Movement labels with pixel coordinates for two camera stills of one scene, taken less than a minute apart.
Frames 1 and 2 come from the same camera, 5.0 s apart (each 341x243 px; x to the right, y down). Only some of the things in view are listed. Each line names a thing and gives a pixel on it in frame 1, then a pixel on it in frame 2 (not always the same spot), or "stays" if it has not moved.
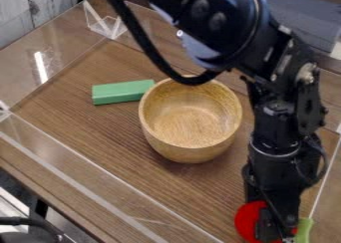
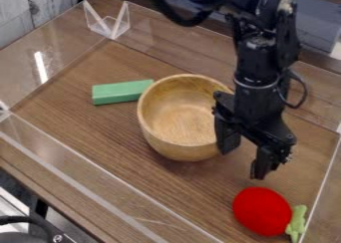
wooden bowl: x=189 y=120 stays
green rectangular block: x=121 y=92 stays
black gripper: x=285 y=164 → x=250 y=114
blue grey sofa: x=309 y=17 stays
